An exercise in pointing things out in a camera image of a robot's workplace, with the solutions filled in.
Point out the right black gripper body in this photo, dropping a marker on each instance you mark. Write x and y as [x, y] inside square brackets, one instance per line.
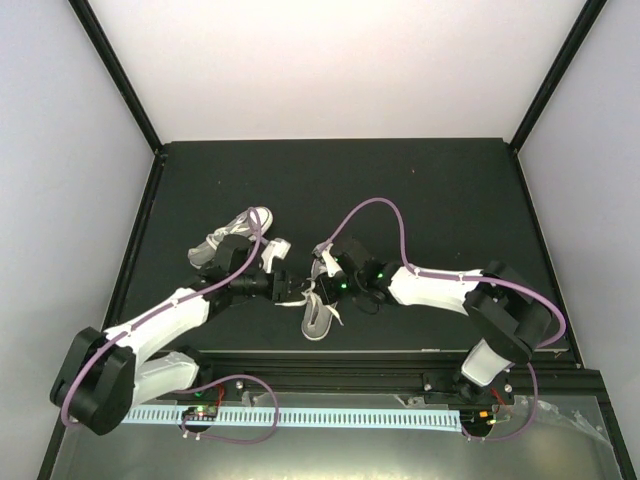
[331, 295]

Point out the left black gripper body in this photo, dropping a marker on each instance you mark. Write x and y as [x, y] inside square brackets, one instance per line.
[277, 294]

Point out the grey sneaker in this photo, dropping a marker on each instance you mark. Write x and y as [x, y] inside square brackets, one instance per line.
[205, 252]
[317, 318]

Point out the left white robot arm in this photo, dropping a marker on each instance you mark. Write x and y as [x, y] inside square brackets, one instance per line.
[107, 373]

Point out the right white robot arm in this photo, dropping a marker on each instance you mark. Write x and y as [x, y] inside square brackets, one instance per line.
[511, 319]

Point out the left small circuit board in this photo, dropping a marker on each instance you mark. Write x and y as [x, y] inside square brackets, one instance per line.
[200, 413]

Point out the small circuit board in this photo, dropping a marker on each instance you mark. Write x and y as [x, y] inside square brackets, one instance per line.
[200, 413]
[486, 416]

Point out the right small circuit board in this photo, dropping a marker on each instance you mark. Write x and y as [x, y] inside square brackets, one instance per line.
[486, 416]

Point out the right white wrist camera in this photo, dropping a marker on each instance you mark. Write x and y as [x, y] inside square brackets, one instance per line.
[324, 262]

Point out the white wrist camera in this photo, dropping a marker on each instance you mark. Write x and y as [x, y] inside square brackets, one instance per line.
[276, 249]
[324, 262]

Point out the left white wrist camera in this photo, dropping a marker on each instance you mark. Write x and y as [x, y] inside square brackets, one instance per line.
[276, 249]

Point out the white slotted cable duct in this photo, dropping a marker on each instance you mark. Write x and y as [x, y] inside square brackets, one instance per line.
[289, 417]

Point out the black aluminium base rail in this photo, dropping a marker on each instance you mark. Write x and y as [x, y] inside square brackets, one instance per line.
[320, 370]

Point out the left black frame post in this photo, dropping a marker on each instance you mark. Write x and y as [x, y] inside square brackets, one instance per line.
[101, 44]

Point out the black frame post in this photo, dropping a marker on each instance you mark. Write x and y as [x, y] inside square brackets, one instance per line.
[571, 45]
[101, 44]

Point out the right black frame post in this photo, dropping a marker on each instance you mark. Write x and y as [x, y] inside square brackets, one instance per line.
[571, 45]

